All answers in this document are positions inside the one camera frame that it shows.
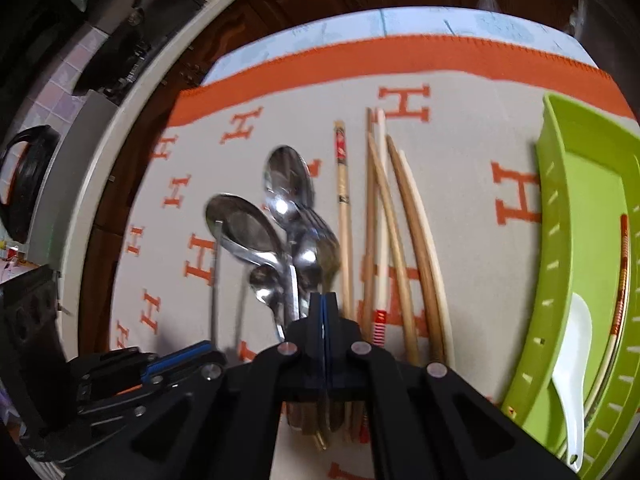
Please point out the steel fork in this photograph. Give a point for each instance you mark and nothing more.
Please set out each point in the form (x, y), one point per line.
(317, 255)

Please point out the small steel teaspoon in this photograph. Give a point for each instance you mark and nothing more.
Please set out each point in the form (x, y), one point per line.
(265, 283)

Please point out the wide steel soup spoon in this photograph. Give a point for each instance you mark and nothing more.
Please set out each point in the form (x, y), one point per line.
(243, 229)

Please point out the pale bamboo chopstick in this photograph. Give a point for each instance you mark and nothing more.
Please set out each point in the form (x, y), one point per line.
(402, 280)

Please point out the white ceramic spoon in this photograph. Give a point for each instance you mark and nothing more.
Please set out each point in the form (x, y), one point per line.
(568, 378)

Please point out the dark wooden chopstick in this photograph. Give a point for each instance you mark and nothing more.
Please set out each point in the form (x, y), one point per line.
(439, 337)

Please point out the large steel tablespoon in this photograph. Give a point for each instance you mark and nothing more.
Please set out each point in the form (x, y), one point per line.
(287, 185)

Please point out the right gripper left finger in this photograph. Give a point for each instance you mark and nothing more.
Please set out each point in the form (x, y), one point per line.
(304, 370)

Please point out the brown wooden chopstick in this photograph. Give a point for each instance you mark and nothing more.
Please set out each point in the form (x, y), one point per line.
(369, 251)

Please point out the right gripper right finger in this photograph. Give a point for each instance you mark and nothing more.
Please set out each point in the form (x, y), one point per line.
(342, 369)

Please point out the green plastic utensil tray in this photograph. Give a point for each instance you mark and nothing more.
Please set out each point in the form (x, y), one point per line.
(588, 169)

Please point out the orange beige H blanket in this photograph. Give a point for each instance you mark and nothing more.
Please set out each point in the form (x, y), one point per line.
(465, 113)

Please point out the black handled kettle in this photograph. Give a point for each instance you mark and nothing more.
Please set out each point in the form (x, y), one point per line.
(26, 178)

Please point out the thin pale chopstick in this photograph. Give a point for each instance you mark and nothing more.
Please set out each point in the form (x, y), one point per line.
(382, 245)

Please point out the red patterned chopstick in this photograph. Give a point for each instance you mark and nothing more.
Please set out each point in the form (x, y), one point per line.
(606, 363)

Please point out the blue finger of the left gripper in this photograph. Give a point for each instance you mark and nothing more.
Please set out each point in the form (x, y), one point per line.
(176, 359)

